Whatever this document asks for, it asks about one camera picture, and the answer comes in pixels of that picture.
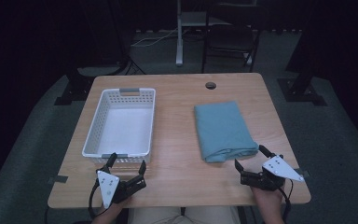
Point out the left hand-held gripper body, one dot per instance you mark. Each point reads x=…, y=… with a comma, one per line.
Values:
x=108, y=186

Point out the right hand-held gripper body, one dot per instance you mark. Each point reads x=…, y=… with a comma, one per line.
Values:
x=279, y=169

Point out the white perforated plastic basket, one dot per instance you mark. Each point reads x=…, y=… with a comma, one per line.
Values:
x=122, y=130

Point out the teal cloth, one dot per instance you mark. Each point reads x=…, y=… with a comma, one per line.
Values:
x=222, y=130

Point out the person's left hand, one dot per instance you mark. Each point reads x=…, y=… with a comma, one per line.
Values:
x=118, y=207

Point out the person's right hand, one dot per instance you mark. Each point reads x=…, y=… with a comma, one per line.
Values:
x=268, y=200

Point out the dark tape strip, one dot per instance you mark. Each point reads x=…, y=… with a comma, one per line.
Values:
x=57, y=179
x=303, y=172

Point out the person's left leg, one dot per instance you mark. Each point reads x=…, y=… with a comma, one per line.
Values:
x=154, y=216

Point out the person's leg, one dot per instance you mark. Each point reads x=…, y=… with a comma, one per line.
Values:
x=154, y=216
x=213, y=216

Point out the person's right leg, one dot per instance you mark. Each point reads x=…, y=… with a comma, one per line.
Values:
x=213, y=216

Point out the black metal stand with foot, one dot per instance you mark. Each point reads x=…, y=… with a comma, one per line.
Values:
x=301, y=87

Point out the black metal stand base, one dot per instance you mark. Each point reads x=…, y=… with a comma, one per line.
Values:
x=74, y=90

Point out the grey round floor base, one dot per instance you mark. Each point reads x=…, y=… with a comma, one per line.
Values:
x=98, y=71

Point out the black tripod stand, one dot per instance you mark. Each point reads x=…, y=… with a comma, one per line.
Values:
x=127, y=59

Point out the black folding chair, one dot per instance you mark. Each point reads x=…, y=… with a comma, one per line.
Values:
x=230, y=39

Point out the white desk frame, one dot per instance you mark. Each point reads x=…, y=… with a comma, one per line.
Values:
x=179, y=37

